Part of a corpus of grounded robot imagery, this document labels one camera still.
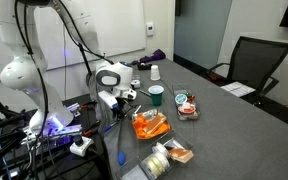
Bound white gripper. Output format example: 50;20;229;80
98;90;138;120

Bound blue capped silver marker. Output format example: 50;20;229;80
103;121;118;133

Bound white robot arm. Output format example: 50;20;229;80
0;0;104;135

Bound black marker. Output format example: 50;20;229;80
139;90;151;97

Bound green plastic cup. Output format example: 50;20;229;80
148;85;164;106

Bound white paper cup upside down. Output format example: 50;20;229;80
150;65;160;81

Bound clear box with tape roll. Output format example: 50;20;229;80
131;75;141;89

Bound tray of orange items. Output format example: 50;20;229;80
132;109;171;139

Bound small blue eraser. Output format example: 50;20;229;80
118;151;126;165

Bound white controller with black knob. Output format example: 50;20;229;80
70;135;94;157

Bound purple folded umbrella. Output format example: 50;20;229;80
132;49;166;65

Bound clear tray with containers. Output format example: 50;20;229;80
172;84;200;121

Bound white whiteboard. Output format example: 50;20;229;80
0;0;146;73

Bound grey table cloth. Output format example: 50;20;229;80
102;58;288;180

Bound white papers on chair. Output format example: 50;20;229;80
222;82;255;97

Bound black mesh office chair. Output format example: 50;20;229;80
206;36;288;106

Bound white wall thermostat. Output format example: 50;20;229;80
146;22;154;36

